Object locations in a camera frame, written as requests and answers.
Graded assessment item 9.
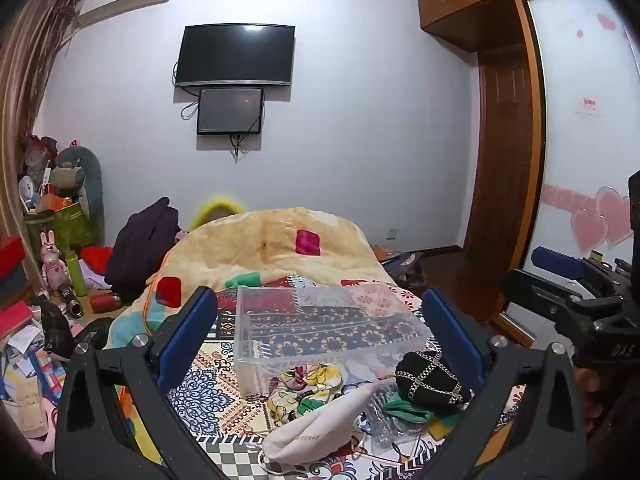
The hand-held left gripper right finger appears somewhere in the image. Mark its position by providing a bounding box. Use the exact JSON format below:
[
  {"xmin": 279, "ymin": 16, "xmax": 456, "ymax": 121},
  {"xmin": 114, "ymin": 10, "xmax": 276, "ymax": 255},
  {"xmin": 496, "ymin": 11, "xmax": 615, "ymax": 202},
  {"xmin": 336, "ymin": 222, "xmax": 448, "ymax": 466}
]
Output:
[{"xmin": 420, "ymin": 287, "xmax": 588, "ymax": 480}]

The green plush toy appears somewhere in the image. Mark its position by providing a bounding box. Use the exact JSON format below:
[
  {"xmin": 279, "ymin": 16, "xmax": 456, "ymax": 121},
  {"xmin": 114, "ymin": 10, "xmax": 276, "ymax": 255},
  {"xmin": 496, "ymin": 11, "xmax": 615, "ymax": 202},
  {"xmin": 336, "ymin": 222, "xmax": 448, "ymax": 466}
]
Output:
[{"xmin": 54, "ymin": 146, "xmax": 105, "ymax": 222}]

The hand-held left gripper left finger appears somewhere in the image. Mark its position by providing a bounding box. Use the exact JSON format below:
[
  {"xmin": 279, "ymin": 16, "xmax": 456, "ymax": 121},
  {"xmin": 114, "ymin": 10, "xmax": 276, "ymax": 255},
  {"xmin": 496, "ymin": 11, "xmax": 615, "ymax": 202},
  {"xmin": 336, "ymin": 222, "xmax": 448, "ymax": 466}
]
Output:
[{"xmin": 52, "ymin": 285, "xmax": 231, "ymax": 480}]

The yellow patchwork blanket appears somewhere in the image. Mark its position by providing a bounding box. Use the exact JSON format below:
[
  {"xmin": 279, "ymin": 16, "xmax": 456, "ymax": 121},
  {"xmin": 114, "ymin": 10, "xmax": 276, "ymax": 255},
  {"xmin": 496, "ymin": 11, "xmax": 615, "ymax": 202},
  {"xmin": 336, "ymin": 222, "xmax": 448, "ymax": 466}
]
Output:
[{"xmin": 107, "ymin": 206, "xmax": 401, "ymax": 353}]

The sliding wardrobe door with hearts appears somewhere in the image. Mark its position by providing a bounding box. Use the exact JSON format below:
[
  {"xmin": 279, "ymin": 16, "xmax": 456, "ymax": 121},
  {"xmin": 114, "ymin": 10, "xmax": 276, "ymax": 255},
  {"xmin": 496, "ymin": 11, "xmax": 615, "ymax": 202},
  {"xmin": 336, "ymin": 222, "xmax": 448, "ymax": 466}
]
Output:
[{"xmin": 492, "ymin": 0, "xmax": 640, "ymax": 348}]

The white drawstring bag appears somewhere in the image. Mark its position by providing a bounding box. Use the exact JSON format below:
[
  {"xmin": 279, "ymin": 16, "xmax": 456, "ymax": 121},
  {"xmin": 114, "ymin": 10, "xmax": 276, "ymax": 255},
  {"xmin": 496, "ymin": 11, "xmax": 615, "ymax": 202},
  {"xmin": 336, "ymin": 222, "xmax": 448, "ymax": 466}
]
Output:
[{"xmin": 259, "ymin": 382, "xmax": 392, "ymax": 468}]

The pair of slippers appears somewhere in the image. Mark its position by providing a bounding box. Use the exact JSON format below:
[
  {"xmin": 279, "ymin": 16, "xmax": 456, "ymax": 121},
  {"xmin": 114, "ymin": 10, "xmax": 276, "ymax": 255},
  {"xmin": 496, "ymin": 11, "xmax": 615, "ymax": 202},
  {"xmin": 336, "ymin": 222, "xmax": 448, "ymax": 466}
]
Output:
[{"xmin": 372, "ymin": 245, "xmax": 427, "ymax": 287}]

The green cardboard box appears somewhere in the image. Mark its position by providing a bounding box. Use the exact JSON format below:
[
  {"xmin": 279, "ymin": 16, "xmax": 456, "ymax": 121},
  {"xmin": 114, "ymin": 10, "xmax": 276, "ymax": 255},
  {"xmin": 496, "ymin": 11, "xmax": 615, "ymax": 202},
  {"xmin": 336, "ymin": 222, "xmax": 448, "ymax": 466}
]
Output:
[{"xmin": 25, "ymin": 201, "xmax": 99, "ymax": 254}]

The black flashlight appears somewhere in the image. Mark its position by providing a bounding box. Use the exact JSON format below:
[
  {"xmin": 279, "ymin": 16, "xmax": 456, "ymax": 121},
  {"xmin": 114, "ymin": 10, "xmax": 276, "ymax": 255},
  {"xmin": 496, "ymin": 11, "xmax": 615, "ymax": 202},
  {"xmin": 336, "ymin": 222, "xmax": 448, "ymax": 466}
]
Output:
[{"xmin": 57, "ymin": 283, "xmax": 85, "ymax": 319}]

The floral patterned cloth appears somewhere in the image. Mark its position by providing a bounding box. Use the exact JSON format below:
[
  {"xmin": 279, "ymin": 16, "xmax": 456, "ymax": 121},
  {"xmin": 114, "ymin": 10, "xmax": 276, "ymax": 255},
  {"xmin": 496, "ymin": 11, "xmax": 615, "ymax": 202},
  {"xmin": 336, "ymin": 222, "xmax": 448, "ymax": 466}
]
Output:
[{"xmin": 267, "ymin": 362, "xmax": 347, "ymax": 428}]

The dark jacket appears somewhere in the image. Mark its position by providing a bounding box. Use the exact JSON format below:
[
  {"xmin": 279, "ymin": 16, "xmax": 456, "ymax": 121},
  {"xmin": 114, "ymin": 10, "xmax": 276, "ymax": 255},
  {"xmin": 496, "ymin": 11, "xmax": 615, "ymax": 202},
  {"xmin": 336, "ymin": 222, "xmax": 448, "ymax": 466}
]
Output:
[{"xmin": 104, "ymin": 196, "xmax": 182, "ymax": 306}]

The small white fan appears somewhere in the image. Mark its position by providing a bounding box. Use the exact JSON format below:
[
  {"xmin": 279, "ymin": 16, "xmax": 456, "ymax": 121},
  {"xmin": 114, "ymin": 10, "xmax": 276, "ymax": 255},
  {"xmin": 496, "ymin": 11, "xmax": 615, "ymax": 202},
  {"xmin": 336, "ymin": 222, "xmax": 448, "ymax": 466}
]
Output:
[{"xmin": 18, "ymin": 175, "xmax": 42, "ymax": 212}]

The pink rabbit toy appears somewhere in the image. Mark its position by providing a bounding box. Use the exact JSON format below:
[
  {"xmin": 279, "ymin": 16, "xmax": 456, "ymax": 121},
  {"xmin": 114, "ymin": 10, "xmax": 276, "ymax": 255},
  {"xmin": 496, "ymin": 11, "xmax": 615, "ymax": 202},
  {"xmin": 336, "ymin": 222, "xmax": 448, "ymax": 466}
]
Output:
[{"xmin": 40, "ymin": 230, "xmax": 69, "ymax": 294}]

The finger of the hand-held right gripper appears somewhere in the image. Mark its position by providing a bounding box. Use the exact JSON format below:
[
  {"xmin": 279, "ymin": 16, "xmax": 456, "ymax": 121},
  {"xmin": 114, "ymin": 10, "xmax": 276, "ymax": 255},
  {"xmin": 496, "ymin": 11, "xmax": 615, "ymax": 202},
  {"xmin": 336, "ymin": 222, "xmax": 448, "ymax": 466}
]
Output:
[
  {"xmin": 502, "ymin": 269, "xmax": 625, "ymax": 333},
  {"xmin": 531, "ymin": 246, "xmax": 626, "ymax": 288}
]

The clear plastic bag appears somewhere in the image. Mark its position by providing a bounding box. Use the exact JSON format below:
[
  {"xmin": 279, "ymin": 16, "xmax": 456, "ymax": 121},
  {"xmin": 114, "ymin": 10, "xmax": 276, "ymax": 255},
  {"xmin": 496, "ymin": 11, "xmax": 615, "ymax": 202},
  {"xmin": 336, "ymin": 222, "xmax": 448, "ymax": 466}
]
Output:
[{"xmin": 362, "ymin": 385, "xmax": 437, "ymax": 453}]

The clear plastic storage box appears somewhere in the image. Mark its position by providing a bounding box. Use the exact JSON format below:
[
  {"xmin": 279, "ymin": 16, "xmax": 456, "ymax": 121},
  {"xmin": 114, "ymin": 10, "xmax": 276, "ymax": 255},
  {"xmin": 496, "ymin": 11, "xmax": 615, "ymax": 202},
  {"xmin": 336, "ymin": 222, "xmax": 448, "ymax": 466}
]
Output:
[{"xmin": 235, "ymin": 284, "xmax": 435, "ymax": 397}]

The red book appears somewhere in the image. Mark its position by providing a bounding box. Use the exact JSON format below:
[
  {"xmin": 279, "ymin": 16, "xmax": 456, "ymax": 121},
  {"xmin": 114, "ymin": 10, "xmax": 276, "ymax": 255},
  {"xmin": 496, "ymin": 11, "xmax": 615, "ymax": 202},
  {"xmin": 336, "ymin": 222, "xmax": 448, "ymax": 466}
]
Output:
[{"xmin": 0, "ymin": 302, "xmax": 34, "ymax": 344}]

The small wall monitor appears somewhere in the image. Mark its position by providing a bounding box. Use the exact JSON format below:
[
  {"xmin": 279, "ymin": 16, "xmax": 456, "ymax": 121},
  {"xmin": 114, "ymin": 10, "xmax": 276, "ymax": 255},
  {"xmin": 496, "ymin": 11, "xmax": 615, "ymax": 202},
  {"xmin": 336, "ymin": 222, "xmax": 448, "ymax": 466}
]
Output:
[{"xmin": 196, "ymin": 87, "xmax": 265, "ymax": 136}]

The striped brown curtain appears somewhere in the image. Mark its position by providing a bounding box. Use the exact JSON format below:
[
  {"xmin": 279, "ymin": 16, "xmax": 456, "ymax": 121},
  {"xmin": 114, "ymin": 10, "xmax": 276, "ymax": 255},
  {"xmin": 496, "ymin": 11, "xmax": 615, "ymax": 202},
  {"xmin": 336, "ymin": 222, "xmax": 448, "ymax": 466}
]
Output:
[{"xmin": 0, "ymin": 0, "xmax": 84, "ymax": 283}]

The black bag with chain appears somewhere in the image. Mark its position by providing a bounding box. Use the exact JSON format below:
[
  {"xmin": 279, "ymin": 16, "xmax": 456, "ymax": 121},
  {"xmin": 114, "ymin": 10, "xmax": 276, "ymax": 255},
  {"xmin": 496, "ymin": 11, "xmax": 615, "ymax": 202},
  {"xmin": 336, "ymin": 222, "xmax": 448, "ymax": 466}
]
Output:
[{"xmin": 395, "ymin": 350, "xmax": 475, "ymax": 412}]

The wall-mounted television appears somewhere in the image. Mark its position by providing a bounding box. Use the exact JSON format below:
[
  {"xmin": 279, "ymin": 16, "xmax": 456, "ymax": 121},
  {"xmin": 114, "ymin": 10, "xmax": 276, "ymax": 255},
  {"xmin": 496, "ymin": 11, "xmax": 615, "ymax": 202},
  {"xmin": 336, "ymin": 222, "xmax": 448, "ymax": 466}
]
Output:
[{"xmin": 173, "ymin": 23, "xmax": 296, "ymax": 89}]

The red box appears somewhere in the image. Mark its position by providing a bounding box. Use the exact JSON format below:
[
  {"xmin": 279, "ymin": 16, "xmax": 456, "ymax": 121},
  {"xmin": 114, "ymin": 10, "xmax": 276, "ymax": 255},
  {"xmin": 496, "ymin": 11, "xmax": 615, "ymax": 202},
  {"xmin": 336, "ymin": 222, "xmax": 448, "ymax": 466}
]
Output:
[{"xmin": 0, "ymin": 235, "xmax": 27, "ymax": 279}]

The wooden overhead cabinet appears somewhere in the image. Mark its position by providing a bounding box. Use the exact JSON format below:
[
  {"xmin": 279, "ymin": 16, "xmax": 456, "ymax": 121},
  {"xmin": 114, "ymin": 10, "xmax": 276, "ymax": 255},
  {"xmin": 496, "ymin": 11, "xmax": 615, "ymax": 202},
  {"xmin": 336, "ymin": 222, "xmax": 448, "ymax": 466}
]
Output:
[{"xmin": 415, "ymin": 0, "xmax": 532, "ymax": 54}]

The patterned bed sheet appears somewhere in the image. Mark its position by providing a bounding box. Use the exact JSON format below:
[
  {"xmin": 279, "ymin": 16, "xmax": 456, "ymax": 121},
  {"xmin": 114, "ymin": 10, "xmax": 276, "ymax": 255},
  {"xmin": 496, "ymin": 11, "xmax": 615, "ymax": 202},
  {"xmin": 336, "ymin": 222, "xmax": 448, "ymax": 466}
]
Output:
[{"xmin": 115, "ymin": 275, "xmax": 526, "ymax": 480}]

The red thermos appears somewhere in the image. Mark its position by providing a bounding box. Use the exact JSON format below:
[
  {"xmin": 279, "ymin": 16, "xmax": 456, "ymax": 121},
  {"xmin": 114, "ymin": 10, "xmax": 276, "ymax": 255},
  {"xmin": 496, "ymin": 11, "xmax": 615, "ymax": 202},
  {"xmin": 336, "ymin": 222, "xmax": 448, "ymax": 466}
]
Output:
[{"xmin": 90, "ymin": 292, "xmax": 121, "ymax": 314}]

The red cloth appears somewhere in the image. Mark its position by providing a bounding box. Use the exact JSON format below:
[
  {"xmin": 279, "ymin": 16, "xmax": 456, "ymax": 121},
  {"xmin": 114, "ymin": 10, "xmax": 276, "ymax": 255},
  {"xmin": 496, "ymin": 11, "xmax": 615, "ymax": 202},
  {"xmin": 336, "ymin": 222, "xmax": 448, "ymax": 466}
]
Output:
[{"xmin": 80, "ymin": 245, "xmax": 115, "ymax": 277}]

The green cloth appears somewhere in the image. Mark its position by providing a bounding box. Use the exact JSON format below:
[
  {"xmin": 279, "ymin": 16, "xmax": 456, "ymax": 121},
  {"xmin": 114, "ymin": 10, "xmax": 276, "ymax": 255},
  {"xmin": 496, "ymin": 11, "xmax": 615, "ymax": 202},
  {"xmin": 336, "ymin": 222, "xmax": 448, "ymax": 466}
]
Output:
[{"xmin": 382, "ymin": 392, "xmax": 461, "ymax": 427}]

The green bottle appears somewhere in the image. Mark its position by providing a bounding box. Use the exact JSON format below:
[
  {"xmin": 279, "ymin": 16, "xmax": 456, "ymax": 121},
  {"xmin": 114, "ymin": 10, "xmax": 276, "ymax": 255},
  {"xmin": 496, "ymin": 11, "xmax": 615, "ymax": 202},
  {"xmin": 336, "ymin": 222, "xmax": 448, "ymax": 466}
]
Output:
[{"xmin": 65, "ymin": 252, "xmax": 88, "ymax": 297}]

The wooden door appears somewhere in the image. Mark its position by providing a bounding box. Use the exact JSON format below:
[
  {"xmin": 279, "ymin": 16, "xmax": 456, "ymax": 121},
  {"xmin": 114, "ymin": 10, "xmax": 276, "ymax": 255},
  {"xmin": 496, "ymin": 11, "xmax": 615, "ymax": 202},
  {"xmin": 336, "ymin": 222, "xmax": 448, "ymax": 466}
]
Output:
[{"xmin": 461, "ymin": 49, "xmax": 535, "ymax": 282}]

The pile of papers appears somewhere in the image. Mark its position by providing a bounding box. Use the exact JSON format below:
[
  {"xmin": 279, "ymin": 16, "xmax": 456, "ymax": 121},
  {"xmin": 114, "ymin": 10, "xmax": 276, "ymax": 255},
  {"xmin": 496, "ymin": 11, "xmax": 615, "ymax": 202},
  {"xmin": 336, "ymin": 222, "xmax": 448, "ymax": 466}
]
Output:
[{"xmin": 0, "ymin": 325, "xmax": 68, "ymax": 438}]

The black monitor cable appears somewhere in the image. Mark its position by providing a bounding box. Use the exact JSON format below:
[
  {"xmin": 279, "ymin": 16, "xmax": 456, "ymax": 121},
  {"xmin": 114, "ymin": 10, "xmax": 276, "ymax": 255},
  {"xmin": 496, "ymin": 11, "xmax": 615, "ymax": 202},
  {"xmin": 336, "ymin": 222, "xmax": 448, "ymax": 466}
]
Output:
[{"xmin": 228, "ymin": 132, "xmax": 252, "ymax": 162}]

